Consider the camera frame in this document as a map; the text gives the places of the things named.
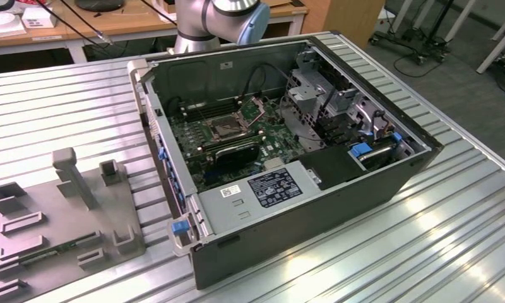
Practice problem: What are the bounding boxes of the CPU socket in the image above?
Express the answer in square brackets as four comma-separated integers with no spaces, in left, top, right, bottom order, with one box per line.
[209,116,247,142]

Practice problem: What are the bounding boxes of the green motherboard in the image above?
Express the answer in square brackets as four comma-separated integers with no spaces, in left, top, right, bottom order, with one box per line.
[167,96,307,190]

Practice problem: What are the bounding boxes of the metal socket cover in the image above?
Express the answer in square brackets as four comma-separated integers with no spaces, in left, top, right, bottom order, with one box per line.
[234,97,266,127]

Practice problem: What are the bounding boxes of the black RAM slots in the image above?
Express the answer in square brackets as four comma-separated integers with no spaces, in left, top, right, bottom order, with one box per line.
[179,99,238,122]

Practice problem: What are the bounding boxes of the black plastic shroud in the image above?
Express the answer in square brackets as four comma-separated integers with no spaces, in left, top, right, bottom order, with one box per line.
[299,147,365,191]

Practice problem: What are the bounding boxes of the silver power supply unit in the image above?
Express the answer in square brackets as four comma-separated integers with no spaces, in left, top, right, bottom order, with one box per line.
[190,160,323,237]

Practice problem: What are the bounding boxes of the silver drive cage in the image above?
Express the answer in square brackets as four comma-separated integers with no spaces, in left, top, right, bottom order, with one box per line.
[285,50,325,128]

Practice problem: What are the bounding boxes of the open black PC case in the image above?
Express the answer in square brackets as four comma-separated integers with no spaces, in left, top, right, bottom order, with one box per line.
[126,30,443,290]

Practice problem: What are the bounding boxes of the wooden cabinet panel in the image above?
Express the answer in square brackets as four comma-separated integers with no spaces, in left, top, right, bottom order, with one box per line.
[323,0,383,49]

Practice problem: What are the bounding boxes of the white cardboard box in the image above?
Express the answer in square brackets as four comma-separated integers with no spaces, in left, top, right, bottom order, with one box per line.
[150,0,181,23]

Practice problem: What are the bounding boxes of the grey plastic parts rack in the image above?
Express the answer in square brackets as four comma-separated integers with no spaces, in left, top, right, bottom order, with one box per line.
[0,146,147,301]

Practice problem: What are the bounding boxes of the wooden desk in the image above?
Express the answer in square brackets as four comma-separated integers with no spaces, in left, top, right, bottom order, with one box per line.
[0,0,310,58]

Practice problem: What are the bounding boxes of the black wheeled stand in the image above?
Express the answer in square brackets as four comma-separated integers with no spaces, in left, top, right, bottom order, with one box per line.
[369,0,451,66]

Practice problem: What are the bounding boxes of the green RAM stick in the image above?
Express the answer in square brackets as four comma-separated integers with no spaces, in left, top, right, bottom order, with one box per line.
[19,241,75,262]

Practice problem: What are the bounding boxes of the black round base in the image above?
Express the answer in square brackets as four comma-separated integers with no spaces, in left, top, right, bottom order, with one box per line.
[74,0,110,11]

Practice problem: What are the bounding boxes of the small white labelled box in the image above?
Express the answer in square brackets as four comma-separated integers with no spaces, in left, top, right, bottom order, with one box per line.
[21,8,58,29]

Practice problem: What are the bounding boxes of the white round dish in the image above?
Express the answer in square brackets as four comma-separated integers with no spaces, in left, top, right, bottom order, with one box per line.
[0,12,27,37]

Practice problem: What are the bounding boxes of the black looped wire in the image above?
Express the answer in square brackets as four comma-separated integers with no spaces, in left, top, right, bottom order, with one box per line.
[242,62,287,98]

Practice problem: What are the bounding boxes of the thin cable with silver connector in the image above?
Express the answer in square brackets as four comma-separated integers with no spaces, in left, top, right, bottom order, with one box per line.
[91,27,110,44]

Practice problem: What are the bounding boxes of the white table frame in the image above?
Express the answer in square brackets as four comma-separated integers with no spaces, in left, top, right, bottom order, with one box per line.
[474,0,505,74]

